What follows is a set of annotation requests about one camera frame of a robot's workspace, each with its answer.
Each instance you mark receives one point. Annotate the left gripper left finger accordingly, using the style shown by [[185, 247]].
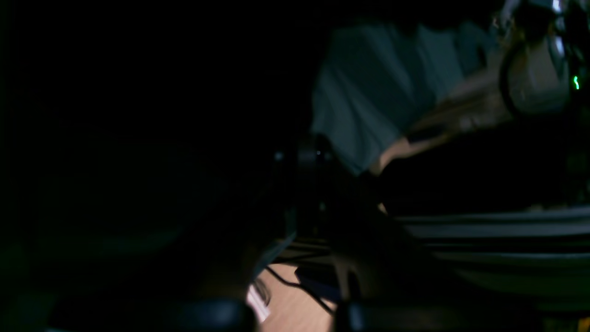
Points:
[[222, 271]]

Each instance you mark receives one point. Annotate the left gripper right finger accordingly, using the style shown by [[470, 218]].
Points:
[[388, 283]]

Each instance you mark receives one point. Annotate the black t-shirt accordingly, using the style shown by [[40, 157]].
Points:
[[130, 126]]

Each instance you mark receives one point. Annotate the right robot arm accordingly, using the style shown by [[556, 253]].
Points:
[[546, 65]]

